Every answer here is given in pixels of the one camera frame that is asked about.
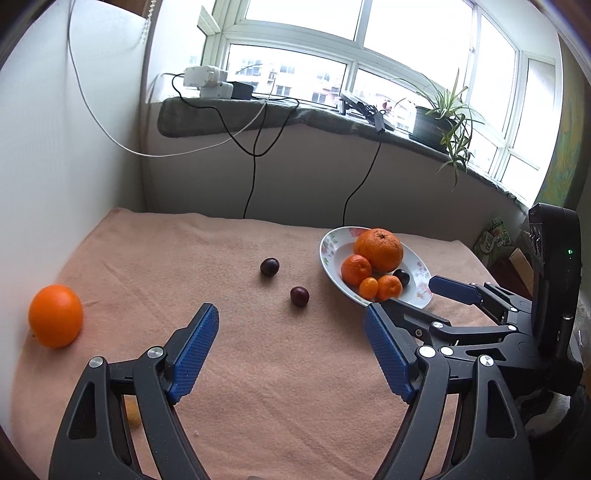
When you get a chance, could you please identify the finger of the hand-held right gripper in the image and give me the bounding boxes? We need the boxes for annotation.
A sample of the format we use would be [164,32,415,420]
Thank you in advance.
[428,275,534,330]
[381,299,522,356]

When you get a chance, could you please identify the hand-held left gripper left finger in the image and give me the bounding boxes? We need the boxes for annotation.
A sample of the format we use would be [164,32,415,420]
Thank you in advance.
[48,303,220,480]

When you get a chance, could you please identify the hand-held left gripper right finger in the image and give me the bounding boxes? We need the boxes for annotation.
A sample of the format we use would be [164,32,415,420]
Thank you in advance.
[362,302,536,480]

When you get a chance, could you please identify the tangerine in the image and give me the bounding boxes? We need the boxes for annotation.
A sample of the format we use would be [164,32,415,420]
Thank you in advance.
[376,274,403,302]
[341,254,373,287]

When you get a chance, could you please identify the large rough-skinned orange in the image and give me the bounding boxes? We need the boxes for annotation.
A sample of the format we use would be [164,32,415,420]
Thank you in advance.
[354,228,404,274]

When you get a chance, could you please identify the floral white plate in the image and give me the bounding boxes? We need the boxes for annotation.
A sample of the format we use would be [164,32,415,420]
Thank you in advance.
[318,226,434,311]

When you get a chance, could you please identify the smooth orange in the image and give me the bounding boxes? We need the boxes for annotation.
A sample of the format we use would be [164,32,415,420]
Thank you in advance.
[28,284,84,349]

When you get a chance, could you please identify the green snack bag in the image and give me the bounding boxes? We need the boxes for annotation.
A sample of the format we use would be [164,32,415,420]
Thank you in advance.
[475,217,514,259]

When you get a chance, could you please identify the potted spider plant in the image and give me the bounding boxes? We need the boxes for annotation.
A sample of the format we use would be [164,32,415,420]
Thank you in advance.
[390,69,485,190]

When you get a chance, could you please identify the white foam board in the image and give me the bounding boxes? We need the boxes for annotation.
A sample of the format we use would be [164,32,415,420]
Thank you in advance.
[0,0,160,324]

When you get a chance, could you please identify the grey windowsill cloth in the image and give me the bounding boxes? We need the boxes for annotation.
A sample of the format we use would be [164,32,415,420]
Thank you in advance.
[157,96,532,204]

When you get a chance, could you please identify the white power adapter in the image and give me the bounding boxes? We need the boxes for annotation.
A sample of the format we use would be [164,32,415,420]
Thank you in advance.
[199,82,234,99]
[184,66,228,88]

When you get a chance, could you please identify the yellow green wall painting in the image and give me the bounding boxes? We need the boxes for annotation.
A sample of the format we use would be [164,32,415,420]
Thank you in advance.
[538,108,585,210]

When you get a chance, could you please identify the black cable with inline adapter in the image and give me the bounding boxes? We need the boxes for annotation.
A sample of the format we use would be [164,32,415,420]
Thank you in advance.
[342,113,386,228]

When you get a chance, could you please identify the black power cable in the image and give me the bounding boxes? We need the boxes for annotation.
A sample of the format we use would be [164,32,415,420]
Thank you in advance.
[172,73,301,219]

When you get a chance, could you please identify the white cable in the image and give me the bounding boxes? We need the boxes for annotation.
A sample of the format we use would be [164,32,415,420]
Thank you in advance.
[67,0,269,158]

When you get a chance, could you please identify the white window frame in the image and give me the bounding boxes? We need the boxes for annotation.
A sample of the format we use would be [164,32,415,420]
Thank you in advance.
[198,0,561,204]

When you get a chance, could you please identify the white bead blind cord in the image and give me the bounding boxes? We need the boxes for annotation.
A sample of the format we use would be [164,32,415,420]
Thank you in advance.
[142,0,158,104]

